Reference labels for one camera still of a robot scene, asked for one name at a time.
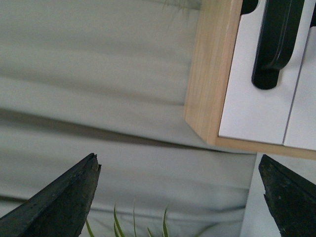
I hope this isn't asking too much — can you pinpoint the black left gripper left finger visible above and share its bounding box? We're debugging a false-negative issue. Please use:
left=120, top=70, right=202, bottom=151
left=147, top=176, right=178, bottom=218
left=0, top=153, right=101, bottom=237

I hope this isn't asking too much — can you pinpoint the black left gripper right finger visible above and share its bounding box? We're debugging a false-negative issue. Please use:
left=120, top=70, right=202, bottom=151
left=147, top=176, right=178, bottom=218
left=258, top=155, right=316, bottom=237

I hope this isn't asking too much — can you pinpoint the white drawer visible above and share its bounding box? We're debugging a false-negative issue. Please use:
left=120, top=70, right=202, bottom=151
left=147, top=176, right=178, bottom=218
left=219, top=0, right=316, bottom=145
left=284, top=26, right=316, bottom=150

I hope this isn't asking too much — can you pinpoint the green spider plant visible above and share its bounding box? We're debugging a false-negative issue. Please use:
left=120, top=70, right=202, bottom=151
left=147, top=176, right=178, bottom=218
left=85, top=203, right=215, bottom=237

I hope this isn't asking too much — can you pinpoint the grey fabric backdrop curtain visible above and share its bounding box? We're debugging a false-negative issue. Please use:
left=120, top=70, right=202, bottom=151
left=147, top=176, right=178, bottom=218
left=0, top=0, right=256, bottom=237

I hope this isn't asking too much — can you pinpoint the black drawer handle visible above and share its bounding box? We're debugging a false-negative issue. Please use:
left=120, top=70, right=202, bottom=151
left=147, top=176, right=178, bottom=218
left=251, top=0, right=305, bottom=90

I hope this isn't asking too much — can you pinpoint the wooden drawer cabinet frame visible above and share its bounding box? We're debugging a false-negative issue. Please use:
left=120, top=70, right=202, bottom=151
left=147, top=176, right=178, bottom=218
left=184, top=0, right=316, bottom=159

